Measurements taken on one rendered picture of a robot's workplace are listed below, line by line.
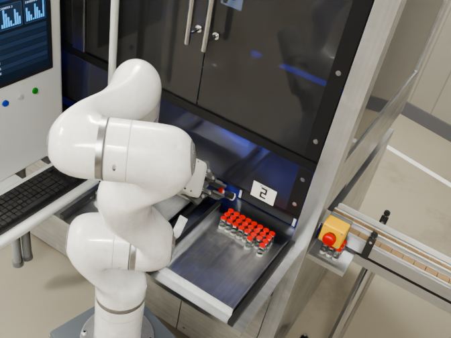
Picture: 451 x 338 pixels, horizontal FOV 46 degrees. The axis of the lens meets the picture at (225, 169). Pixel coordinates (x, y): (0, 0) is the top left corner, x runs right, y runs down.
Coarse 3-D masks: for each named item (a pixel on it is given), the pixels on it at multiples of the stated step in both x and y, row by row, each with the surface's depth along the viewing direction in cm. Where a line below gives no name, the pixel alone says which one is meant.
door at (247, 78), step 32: (224, 0) 147; (256, 0) 142; (288, 0) 137; (320, 0) 132; (352, 0) 128; (224, 32) 152; (256, 32) 146; (288, 32) 141; (320, 32) 136; (224, 64) 157; (256, 64) 151; (288, 64) 146; (320, 64) 141; (224, 96) 162; (256, 96) 156; (288, 96) 150; (320, 96) 145; (256, 128) 161; (288, 128) 155
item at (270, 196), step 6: (252, 186) 172; (258, 186) 170; (264, 186) 169; (252, 192) 173; (258, 192) 171; (264, 192) 170; (270, 192) 169; (276, 192) 168; (258, 198) 173; (270, 198) 170; (270, 204) 171
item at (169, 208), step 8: (208, 184) 186; (96, 192) 174; (168, 200) 181; (176, 200) 182; (184, 200) 182; (160, 208) 177; (168, 208) 178; (176, 208) 179; (184, 208) 175; (168, 216) 175; (176, 216) 172
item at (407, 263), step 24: (360, 216) 179; (384, 216) 179; (360, 240) 174; (384, 240) 171; (408, 240) 174; (360, 264) 177; (384, 264) 172; (408, 264) 168; (432, 264) 165; (408, 288) 171; (432, 288) 167
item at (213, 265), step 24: (216, 216) 179; (192, 240) 168; (216, 240) 170; (240, 240) 172; (168, 264) 159; (192, 264) 160; (216, 264) 162; (240, 264) 164; (264, 264) 165; (192, 288) 151; (216, 288) 155; (240, 288) 156
